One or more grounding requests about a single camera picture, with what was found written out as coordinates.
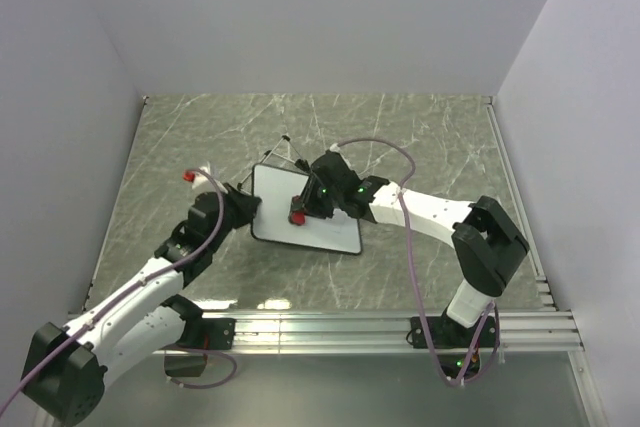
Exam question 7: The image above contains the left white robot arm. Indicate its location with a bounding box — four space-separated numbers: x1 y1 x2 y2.
21 184 261 426

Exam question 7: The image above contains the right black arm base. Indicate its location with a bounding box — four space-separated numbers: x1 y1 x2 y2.
405 315 498 350

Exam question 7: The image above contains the white whiteboard black frame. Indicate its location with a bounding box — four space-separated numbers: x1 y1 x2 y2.
251 164 362 255

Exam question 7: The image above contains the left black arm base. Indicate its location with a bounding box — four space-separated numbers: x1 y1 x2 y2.
193 317 236 351

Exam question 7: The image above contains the aluminium front rail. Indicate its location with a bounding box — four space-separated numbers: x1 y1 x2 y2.
64 310 584 354

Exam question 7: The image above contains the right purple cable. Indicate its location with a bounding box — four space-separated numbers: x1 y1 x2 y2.
337 138 502 389

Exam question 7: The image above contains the red black eraser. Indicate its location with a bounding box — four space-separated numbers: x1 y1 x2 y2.
289 212 306 226

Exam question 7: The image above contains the left wrist camera red cap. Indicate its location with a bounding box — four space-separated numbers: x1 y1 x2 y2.
182 163 211 191

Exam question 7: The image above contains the metal wire whiteboard stand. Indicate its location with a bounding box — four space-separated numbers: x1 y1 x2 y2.
256 134 309 173

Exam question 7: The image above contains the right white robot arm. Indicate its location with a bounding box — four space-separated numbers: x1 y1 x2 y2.
289 150 530 347

